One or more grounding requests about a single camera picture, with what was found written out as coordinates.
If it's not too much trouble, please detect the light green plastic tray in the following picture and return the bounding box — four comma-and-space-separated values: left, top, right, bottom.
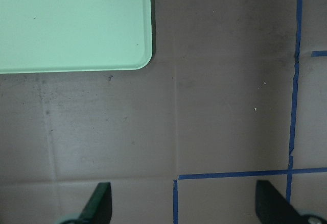
1, 0, 154, 74

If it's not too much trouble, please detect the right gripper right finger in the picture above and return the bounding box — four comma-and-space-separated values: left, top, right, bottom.
255, 180, 309, 224

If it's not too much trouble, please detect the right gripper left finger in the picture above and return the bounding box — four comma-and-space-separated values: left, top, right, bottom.
77, 182, 112, 224

